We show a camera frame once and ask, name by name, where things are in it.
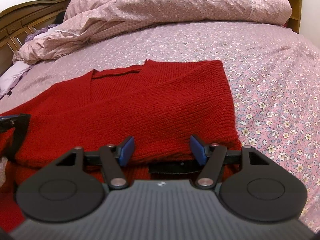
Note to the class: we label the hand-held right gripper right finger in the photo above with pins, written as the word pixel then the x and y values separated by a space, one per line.
pixel 197 151

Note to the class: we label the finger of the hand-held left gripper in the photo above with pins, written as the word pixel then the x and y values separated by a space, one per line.
pixel 22 120

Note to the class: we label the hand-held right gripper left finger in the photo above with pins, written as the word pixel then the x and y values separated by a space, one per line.
pixel 126 152

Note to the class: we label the red knitted sweater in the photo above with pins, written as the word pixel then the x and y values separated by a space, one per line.
pixel 150 100

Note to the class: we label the lavender frilled cloth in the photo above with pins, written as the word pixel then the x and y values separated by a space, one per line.
pixel 15 72

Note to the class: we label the carved wooden bed board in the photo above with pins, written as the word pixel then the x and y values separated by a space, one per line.
pixel 22 17

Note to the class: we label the pink floral bed sheet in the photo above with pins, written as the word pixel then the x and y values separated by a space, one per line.
pixel 262 67

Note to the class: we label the dark cloth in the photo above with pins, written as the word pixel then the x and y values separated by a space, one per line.
pixel 60 18

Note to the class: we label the pink floral duvet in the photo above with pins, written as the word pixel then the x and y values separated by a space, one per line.
pixel 175 5

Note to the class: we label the red cushion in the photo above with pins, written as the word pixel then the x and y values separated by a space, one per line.
pixel 286 23

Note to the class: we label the wooden headboard with shelf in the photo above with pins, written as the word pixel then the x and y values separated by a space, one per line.
pixel 295 10

